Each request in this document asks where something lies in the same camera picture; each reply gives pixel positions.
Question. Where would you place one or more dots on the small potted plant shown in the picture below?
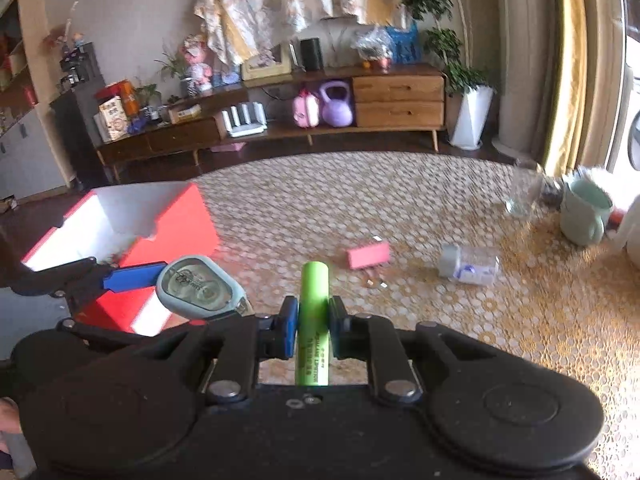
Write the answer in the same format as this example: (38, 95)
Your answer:
(173, 65)

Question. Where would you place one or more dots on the snack box with label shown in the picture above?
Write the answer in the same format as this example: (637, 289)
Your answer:
(115, 119)

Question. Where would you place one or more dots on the green cylindrical tube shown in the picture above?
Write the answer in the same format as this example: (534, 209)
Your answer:
(313, 334)

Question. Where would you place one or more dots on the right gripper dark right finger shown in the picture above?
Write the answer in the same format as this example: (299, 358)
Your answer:
(374, 340)

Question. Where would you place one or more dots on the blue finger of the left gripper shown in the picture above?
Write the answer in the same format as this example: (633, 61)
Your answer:
(133, 277)

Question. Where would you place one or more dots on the pale green mug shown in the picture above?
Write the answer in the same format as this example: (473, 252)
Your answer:
(585, 210)

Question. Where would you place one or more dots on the purple kettlebell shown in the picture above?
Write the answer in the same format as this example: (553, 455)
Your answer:
(336, 113)

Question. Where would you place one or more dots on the washing machine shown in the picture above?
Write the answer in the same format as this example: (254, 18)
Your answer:
(624, 156)

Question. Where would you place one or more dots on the framed picture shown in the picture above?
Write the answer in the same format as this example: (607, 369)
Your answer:
(271, 63)

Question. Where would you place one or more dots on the grey-green oval case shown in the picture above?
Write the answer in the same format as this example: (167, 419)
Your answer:
(196, 288)

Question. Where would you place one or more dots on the white potted tree planter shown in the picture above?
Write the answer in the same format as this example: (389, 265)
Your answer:
(448, 42)

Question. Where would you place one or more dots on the pink toy backpack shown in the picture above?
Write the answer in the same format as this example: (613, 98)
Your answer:
(306, 110)

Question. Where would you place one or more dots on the red cardboard box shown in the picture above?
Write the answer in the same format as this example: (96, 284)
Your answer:
(128, 225)

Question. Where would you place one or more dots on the pink doll figurine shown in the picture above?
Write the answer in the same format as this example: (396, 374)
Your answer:
(194, 52)

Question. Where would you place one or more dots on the black cylindrical speaker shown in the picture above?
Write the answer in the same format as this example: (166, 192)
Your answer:
(311, 54)

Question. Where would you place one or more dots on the clear drinking glass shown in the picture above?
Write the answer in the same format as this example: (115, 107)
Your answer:
(526, 185)

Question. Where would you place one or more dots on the wooden tv cabinet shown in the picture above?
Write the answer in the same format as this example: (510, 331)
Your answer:
(404, 98)

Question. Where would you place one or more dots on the white wifi router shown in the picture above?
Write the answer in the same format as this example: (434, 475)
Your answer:
(244, 119)

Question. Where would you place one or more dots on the clear plastic bag of fruit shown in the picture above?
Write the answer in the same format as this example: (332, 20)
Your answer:
(374, 49)

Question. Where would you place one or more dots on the pink eraser block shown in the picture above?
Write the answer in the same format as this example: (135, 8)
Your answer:
(366, 256)

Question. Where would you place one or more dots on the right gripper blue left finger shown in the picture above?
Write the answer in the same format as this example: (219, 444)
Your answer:
(242, 343)

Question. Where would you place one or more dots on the yellow curtain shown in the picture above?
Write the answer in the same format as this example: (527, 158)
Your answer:
(569, 97)

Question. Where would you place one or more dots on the person's left hand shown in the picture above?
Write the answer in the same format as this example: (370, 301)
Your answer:
(9, 422)

